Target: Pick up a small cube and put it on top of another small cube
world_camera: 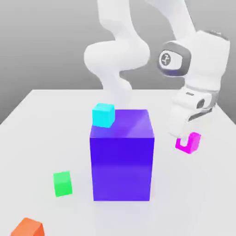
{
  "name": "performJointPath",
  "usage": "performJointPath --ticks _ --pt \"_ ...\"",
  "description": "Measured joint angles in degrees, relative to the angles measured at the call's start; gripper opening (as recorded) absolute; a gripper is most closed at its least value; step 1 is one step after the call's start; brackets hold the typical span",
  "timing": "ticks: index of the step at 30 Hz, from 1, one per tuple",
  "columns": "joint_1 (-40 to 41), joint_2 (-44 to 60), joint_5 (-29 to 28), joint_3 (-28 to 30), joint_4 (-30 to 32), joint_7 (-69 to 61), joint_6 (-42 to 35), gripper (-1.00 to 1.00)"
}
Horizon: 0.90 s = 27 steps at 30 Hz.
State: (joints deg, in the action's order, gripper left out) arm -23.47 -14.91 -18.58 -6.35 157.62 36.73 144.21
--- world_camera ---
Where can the small cyan cube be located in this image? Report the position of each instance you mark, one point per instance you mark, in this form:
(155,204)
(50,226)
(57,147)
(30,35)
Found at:
(103,116)

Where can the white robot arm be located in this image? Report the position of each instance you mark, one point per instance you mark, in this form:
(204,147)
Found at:
(118,55)

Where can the small magenta cube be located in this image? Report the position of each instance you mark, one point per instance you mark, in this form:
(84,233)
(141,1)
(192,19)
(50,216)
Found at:
(193,142)

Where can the large purple box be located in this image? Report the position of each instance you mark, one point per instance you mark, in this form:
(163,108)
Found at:
(121,166)

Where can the small green cube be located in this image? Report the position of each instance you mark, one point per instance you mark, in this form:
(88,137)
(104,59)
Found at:
(63,184)

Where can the small orange cube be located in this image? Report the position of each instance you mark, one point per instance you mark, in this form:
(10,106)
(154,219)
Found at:
(27,227)

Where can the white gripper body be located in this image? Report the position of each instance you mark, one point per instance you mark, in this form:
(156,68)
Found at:
(179,119)

